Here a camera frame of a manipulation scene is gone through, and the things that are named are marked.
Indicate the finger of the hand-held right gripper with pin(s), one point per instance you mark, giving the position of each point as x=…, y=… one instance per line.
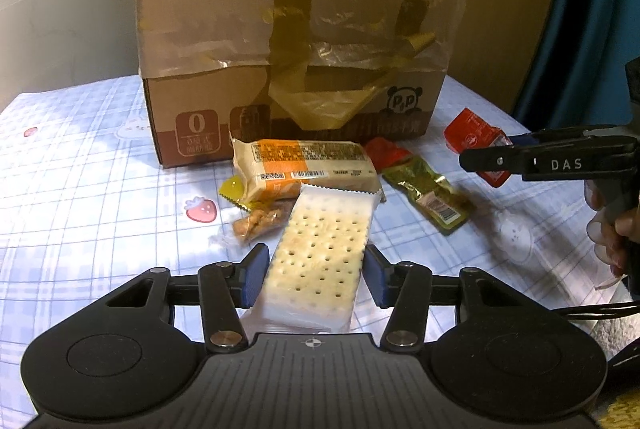
x=525, y=140
x=492, y=160

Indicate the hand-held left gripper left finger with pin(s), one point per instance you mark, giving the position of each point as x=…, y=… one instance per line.
x=255, y=276

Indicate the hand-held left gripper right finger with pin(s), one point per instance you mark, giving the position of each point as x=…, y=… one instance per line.
x=375, y=276

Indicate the red packet with white logo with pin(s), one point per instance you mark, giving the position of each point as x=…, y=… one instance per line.
x=470, y=131

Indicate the white cracker packet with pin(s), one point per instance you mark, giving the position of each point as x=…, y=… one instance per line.
x=320, y=249

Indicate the small yellow snack packet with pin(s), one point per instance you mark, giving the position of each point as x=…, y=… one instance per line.
x=232, y=190

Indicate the dark red snack packet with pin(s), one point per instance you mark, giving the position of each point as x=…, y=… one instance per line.
x=387, y=154

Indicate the orange biscuit packet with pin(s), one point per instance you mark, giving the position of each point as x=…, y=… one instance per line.
x=300, y=159

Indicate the brown cardboard box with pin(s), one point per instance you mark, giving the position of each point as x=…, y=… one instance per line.
x=200, y=129

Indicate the box lined with plastic bag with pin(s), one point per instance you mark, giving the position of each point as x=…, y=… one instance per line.
x=225, y=9

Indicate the person's right hand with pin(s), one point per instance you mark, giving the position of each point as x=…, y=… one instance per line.
x=625, y=244

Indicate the clear nut snack packet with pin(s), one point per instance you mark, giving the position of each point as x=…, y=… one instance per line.
x=255, y=221

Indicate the green-gold snack packet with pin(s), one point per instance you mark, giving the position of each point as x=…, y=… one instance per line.
x=425, y=186

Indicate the wooden panel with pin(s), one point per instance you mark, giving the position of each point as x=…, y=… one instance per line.
x=490, y=9

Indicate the blue curtain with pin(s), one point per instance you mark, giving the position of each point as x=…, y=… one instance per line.
x=590, y=9

